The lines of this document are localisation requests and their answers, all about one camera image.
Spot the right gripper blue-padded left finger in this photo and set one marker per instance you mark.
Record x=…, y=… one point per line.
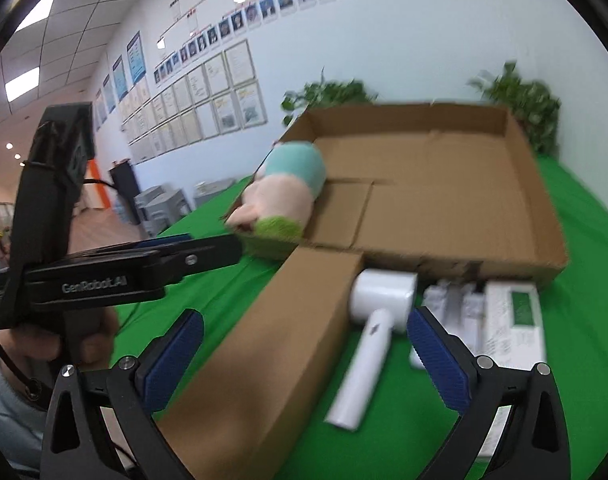
x=77, y=444

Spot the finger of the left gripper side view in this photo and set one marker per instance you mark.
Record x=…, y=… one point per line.
x=175, y=256

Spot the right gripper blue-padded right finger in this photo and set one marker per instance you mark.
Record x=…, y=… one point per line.
x=534, y=443

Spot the pig plush toy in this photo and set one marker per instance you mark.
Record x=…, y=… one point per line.
x=279, y=201

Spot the white green medicine box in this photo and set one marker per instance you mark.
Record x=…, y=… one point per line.
x=512, y=327

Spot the white grey folding stand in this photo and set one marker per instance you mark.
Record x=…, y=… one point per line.
x=460, y=310

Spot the long brown cardboard box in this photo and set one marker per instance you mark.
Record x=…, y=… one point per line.
x=273, y=335

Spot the white hair dryer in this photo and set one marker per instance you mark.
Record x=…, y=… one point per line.
x=380, y=302

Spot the person's left hand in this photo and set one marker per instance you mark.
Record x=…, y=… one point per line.
x=29, y=342

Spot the grey plastic stool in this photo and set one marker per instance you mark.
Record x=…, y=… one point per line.
x=160, y=207

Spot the black cabinet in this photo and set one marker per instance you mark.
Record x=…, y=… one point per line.
x=124, y=179

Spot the left potted green plant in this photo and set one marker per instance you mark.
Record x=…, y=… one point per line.
x=324, y=93

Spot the potted green plant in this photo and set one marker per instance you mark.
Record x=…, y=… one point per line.
x=324, y=93
x=530, y=101

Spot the large open cardboard box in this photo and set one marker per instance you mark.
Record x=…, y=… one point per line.
x=445, y=190

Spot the right potted green plant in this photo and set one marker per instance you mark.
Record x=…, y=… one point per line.
x=530, y=101

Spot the framed certificates on wall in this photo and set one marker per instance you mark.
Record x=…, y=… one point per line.
x=219, y=96

